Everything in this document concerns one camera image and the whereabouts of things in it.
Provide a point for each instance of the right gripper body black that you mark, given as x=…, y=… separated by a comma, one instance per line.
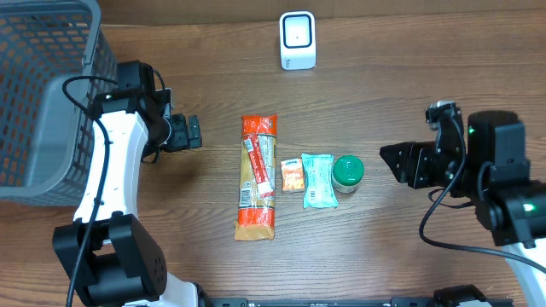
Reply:
x=422, y=165

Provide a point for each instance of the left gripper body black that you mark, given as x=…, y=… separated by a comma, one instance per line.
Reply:
x=180, y=133

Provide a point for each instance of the green lid glass jar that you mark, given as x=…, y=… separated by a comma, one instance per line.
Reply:
x=347, y=173

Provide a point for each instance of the orange spaghetti packet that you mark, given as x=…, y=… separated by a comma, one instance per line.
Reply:
x=257, y=188

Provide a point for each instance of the green wet wipes packet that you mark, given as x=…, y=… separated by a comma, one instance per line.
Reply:
x=319, y=191

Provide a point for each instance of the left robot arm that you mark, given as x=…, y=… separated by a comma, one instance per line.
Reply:
x=109, y=257

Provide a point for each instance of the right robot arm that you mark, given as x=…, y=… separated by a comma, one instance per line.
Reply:
x=482, y=158

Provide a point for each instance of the white barcode scanner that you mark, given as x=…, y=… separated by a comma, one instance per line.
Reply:
x=298, y=46

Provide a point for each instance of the grey plastic mesh basket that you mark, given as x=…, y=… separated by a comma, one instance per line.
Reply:
x=53, y=53

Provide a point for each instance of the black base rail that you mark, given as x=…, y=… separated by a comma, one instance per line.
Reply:
x=392, y=302

